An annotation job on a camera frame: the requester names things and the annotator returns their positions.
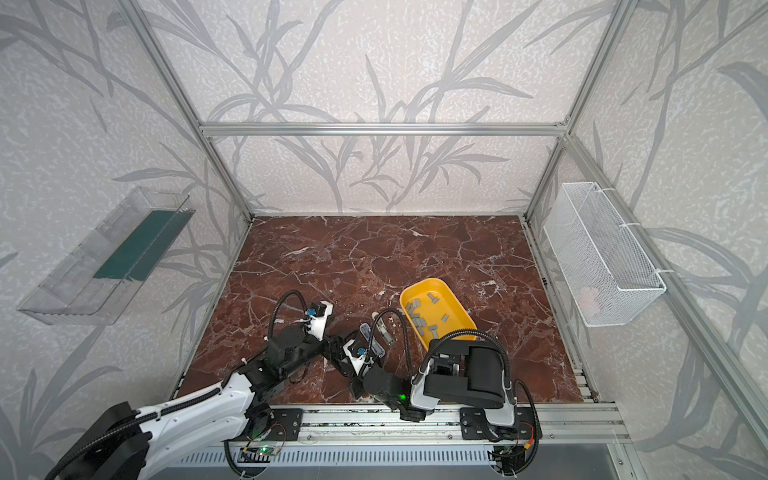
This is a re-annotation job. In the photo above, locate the white mini stapler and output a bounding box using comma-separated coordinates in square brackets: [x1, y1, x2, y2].
[376, 312, 395, 347]

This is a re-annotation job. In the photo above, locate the blue mini stapler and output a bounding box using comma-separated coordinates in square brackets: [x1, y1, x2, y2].
[359, 323, 386, 359]

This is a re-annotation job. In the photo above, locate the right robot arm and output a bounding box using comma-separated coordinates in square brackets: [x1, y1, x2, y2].
[342, 308, 541, 451]

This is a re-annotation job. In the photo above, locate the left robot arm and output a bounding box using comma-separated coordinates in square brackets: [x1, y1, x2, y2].
[47, 301, 334, 479]

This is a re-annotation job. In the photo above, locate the yellow plastic tray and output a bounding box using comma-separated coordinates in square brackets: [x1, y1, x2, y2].
[399, 278, 476, 349]

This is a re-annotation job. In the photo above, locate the small green circuit board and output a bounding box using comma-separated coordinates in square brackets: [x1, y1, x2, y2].
[242, 445, 283, 463]

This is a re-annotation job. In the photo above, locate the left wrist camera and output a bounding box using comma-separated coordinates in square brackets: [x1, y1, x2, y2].
[303, 301, 334, 341]

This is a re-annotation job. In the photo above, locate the grey slotted cable duct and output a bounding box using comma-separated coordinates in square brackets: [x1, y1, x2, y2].
[179, 448, 499, 469]

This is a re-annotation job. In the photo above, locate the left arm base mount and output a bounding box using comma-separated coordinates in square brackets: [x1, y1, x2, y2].
[255, 408, 304, 442]

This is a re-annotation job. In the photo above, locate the aluminium front rail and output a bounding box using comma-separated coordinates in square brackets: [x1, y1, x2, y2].
[125, 403, 631, 449]

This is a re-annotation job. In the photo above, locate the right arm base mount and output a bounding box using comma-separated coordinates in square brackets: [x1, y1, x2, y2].
[459, 406, 542, 444]

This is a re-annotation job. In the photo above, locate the clear plastic wall shelf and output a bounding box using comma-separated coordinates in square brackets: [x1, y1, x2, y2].
[18, 187, 195, 326]

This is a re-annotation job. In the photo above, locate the white wire mesh basket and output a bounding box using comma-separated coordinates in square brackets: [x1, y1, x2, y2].
[544, 182, 667, 327]

